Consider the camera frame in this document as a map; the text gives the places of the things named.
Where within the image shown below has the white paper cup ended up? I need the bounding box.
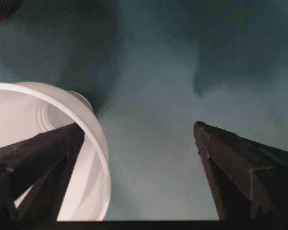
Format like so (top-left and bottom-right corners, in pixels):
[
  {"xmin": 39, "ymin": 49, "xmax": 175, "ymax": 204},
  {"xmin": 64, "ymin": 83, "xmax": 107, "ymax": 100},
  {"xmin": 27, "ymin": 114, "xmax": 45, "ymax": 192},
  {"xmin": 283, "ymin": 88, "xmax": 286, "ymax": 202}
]
[{"xmin": 0, "ymin": 81, "xmax": 111, "ymax": 221}]

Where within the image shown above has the black cup holder red handle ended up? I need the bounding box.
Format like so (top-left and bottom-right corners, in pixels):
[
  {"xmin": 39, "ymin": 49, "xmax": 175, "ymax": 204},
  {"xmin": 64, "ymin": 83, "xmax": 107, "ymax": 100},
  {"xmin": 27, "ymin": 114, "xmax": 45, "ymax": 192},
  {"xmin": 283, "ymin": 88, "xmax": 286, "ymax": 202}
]
[{"xmin": 0, "ymin": 0, "xmax": 24, "ymax": 27}]

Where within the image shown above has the blue-green table cloth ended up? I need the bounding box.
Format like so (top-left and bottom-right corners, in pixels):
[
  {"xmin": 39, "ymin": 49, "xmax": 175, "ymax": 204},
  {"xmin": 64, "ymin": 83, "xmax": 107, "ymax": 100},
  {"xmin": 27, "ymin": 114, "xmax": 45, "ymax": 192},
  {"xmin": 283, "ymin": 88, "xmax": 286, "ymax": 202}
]
[{"xmin": 0, "ymin": 0, "xmax": 288, "ymax": 221}]

